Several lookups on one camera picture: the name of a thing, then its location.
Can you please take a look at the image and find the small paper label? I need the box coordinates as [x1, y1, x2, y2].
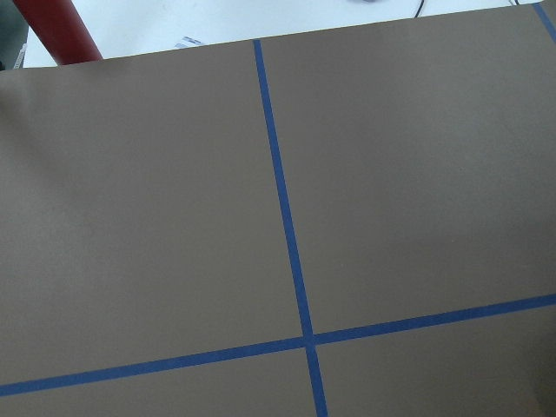
[174, 36, 204, 49]

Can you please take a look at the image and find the red cylinder bottle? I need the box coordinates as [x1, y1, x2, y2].
[13, 0, 103, 65]

